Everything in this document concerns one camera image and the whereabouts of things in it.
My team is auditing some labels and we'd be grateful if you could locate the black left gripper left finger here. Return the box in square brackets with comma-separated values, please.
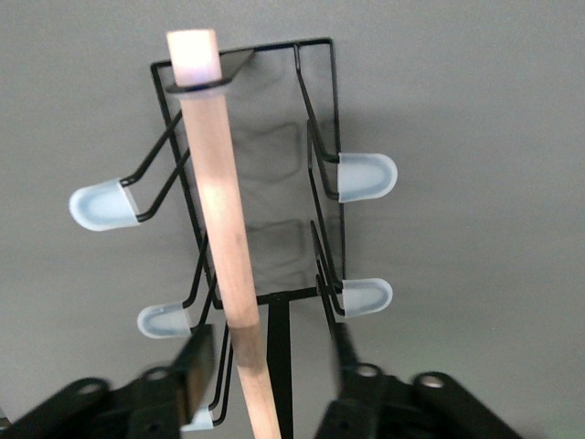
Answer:
[0, 323, 217, 439]

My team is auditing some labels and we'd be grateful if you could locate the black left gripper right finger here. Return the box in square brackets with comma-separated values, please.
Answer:
[319, 319, 527, 439]

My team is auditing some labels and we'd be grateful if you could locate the black wire cup holder rack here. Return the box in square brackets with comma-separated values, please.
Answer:
[68, 27, 399, 439]

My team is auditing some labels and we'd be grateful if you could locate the dark grey table cloth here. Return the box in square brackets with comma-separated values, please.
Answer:
[0, 0, 585, 439]

